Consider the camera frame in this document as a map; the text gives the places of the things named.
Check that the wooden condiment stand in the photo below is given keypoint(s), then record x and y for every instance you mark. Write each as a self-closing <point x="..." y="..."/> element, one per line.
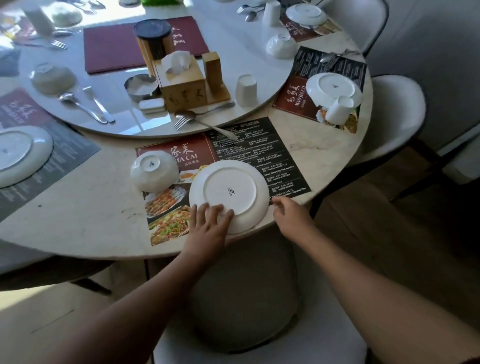
<point x="214" y="75"/>

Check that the black-lidded round container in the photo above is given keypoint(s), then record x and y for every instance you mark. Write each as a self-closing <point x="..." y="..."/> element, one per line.
<point x="152" y="35"/>

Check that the person's left little finger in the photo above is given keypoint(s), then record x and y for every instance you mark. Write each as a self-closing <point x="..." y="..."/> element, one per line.
<point x="193" y="215"/>

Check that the person's right thumb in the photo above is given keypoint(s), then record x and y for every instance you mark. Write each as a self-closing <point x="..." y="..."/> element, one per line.
<point x="282" y="201"/>

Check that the green plant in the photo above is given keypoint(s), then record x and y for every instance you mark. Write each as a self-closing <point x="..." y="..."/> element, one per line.
<point x="161" y="2"/>

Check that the round glass turntable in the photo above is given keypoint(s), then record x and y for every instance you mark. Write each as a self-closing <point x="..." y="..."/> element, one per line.
<point x="225" y="45"/>

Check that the printed paper menu placemat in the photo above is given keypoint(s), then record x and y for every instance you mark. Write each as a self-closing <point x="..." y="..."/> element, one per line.
<point x="243" y="146"/>
<point x="292" y="97"/>
<point x="67" y="150"/>
<point x="300" y="32"/>
<point x="13" y="32"/>

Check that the white upturned bowl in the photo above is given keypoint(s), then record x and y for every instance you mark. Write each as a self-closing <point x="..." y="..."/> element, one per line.
<point x="282" y="47"/>
<point x="65" y="14"/>
<point x="153" y="170"/>
<point x="52" y="78"/>

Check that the white upholstered chair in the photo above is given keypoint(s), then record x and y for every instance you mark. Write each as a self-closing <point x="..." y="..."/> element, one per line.
<point x="356" y="22"/>
<point x="393" y="112"/>
<point x="247" y="292"/>

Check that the person's right hand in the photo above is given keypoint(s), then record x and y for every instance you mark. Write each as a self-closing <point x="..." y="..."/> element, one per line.
<point x="294" y="221"/>

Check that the person's right forearm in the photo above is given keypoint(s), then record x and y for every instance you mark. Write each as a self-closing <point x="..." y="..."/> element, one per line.
<point x="375" y="303"/>

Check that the small white lidded box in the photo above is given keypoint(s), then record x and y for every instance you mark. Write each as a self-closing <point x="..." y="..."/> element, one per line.
<point x="152" y="105"/>

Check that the wooden tissue box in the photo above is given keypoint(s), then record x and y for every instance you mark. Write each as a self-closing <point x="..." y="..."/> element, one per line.
<point x="183" y="92"/>

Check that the white upturned dinner plate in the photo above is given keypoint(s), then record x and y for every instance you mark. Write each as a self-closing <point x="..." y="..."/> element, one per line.
<point x="22" y="155"/>
<point x="229" y="186"/>
<point x="332" y="86"/>
<point x="305" y="13"/>

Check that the white tissue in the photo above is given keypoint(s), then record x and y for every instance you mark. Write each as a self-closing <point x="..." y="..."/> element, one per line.
<point x="177" y="62"/>

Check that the maroon menu book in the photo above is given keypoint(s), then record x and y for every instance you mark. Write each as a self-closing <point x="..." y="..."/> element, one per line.
<point x="112" y="48"/>

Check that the person's left hand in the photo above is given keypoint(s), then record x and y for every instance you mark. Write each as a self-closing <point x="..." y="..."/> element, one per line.
<point x="204" y="236"/>

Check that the person's left middle finger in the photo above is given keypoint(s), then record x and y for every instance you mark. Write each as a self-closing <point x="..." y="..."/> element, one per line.
<point x="215" y="214"/>

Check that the person's left forearm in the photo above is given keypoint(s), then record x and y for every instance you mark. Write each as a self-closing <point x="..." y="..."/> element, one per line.
<point x="142" y="311"/>

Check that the white upturned cup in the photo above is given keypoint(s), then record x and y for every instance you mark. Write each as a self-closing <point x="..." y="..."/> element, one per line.
<point x="37" y="18"/>
<point x="246" y="92"/>
<point x="271" y="13"/>
<point x="339" y="110"/>

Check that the round metal ashtray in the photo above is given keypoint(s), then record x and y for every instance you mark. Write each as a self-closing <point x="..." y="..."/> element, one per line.
<point x="140" y="88"/>

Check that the silver fork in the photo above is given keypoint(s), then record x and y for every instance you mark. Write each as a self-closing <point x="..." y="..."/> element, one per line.
<point x="210" y="110"/>
<point x="58" y="44"/>
<point x="243" y="7"/>
<point x="98" y="105"/>

